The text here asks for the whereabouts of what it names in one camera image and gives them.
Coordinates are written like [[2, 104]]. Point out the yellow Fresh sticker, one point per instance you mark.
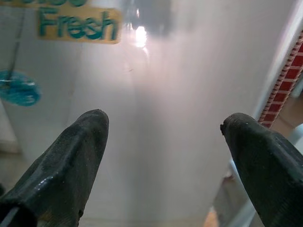
[[80, 23]]

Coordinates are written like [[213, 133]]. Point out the red white brick pattern panel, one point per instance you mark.
[[288, 80]]

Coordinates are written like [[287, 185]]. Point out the white fridge door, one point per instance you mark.
[[165, 82]]

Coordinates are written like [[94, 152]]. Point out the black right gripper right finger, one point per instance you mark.
[[267, 170]]

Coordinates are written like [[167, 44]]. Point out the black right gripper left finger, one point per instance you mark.
[[61, 170]]

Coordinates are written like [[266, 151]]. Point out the blue round sticker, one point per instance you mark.
[[19, 89]]

